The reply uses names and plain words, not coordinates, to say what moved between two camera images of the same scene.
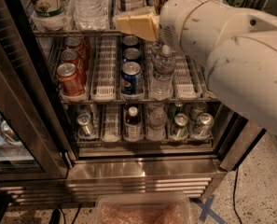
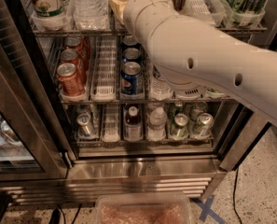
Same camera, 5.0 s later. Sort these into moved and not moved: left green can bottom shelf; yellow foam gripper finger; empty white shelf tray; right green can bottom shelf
Moved: yellow foam gripper finger
Not moved: empty white shelf tray; left green can bottom shelf; right green can bottom shelf
